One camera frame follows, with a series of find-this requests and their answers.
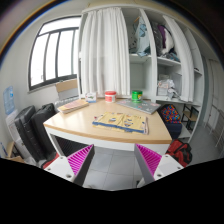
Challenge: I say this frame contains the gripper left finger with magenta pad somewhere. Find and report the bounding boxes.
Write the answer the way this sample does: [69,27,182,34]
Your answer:
[45,145,95,186]

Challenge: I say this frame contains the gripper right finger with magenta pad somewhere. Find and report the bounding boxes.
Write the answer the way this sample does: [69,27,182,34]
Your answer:
[134,144,183,185]

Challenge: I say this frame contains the red and black backpack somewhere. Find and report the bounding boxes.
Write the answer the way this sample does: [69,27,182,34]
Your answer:
[166,139,193,167]

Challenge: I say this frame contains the bin of colourful balls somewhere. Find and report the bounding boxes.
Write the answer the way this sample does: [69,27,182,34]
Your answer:
[158,104,182,139]

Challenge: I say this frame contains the grey laptop with stickers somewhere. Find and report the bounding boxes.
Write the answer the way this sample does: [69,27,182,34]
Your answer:
[118,99,160,114]

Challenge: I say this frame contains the wooden board with pink book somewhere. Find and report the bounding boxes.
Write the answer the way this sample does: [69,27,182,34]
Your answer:
[58,99,89,114]

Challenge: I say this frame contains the black suitcase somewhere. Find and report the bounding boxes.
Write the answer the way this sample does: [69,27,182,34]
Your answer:
[14,106,56,162]

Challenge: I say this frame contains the small white card box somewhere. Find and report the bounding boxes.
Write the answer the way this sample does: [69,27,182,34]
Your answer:
[85,92,97,103]

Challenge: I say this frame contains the green lidded jar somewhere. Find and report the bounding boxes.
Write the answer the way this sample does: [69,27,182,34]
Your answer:
[131,90,143,102]

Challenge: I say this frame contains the red lidded white jar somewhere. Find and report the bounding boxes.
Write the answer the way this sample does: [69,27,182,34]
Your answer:
[105,91,116,103]

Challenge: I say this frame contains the white bags on middle shelf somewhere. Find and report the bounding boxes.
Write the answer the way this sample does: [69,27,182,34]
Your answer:
[157,73,182,99]

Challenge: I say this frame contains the cardboard box by window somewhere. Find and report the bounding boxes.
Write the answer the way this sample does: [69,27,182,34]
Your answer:
[55,79,78,100]

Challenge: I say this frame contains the water dispenser with blue bottle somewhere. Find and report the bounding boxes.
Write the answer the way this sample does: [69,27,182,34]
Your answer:
[3,86,24,156]

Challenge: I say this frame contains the white curtain on shelf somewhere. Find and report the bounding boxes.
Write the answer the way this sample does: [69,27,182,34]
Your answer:
[81,7,130,95]

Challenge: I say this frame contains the white shelving unit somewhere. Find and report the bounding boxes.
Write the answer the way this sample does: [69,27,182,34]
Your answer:
[78,4,204,139]

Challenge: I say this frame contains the clothes pile on top shelf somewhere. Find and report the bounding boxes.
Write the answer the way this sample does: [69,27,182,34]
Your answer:
[129,16,180,62]

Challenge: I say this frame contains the small black frame stool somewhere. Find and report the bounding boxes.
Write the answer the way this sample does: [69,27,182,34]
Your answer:
[181,105,199,131]

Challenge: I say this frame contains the window with black frame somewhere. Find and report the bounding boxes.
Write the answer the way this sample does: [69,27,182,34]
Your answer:
[28,16,81,90]

